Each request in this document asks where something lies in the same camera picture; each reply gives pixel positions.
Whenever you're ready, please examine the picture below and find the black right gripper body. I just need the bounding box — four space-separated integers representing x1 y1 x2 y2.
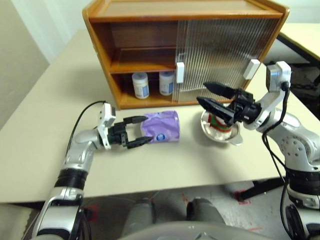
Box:
231 88 263 124

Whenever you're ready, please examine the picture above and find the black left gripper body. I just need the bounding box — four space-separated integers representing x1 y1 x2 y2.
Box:
108 120 129 148

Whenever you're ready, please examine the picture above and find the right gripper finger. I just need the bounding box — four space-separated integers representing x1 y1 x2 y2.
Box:
203 81 238 99
196 97 238 126

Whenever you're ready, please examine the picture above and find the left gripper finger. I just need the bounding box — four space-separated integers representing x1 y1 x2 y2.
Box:
126 136 154 150
123 115 149 126

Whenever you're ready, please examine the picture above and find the white plush snowman toy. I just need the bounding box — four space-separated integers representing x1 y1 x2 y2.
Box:
206 112 232 140

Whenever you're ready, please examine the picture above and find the purple tissue pack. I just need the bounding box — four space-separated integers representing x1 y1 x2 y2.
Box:
140 109 181 144

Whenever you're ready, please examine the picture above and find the white jar with label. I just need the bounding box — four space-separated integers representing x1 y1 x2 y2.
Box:
158 71 176 96
131 72 150 100

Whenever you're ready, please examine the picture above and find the white door handle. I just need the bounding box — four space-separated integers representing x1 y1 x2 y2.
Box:
242 58 261 81
175 61 186 84

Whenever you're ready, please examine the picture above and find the ribbed clear sliding door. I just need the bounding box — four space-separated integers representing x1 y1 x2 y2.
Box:
171 19 266 104
185 18 280 102

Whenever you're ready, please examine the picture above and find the wooden cabinet shelf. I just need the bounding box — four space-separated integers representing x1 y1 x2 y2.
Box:
109 46 179 75

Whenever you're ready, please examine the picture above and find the wooden cabinet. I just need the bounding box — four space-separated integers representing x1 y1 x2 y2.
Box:
82 0 291 110

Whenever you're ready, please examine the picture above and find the grey robot left leg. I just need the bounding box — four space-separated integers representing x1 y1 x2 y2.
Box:
123 197 156 236

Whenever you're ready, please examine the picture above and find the grey robot leg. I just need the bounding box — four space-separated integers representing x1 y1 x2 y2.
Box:
123 197 156 236
186 197 226 226

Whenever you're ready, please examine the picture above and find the black table foot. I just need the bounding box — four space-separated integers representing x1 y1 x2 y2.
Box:
234 176 286 201
84 207 95 222

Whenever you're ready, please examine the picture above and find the grey robot right leg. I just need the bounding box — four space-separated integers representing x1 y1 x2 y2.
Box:
186 197 226 226

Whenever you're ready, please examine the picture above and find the grey robot torso cover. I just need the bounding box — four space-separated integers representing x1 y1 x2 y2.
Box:
119 220 278 240

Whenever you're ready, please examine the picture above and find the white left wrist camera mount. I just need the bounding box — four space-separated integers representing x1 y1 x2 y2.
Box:
95 102 117 151

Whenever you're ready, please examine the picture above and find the steel bowl with handles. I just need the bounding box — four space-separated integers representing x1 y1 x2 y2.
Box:
199 107 244 146

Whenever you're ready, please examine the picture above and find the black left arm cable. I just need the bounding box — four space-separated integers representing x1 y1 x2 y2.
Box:
65 100 107 161

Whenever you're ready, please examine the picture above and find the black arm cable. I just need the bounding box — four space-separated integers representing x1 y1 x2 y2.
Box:
261 81 295 240
65 100 107 161

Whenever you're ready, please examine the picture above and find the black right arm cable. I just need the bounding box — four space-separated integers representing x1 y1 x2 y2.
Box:
261 81 295 240

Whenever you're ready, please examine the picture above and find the beige table with black frame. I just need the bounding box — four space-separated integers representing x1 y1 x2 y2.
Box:
264 22 320 71

